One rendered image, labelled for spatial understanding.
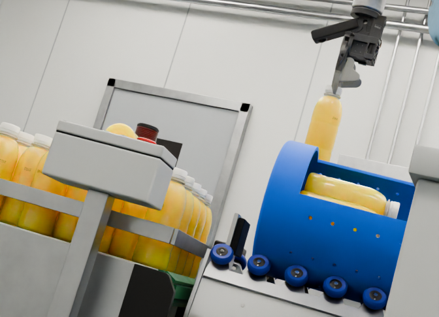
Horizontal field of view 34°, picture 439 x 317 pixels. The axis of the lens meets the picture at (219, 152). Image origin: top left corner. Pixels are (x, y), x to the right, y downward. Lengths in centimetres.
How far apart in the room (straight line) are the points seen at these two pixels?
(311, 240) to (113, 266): 37
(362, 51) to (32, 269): 90
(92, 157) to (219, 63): 438
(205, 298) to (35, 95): 502
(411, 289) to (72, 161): 62
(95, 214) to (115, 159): 10
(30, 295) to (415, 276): 73
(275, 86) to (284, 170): 400
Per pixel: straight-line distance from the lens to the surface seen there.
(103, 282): 134
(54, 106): 616
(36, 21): 659
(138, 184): 123
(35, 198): 143
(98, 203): 127
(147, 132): 196
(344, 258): 138
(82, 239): 128
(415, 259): 96
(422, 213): 96
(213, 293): 140
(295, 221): 138
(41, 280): 138
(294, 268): 140
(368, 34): 177
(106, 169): 125
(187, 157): 540
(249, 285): 139
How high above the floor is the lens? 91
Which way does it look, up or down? 10 degrees up
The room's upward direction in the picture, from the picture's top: 17 degrees clockwise
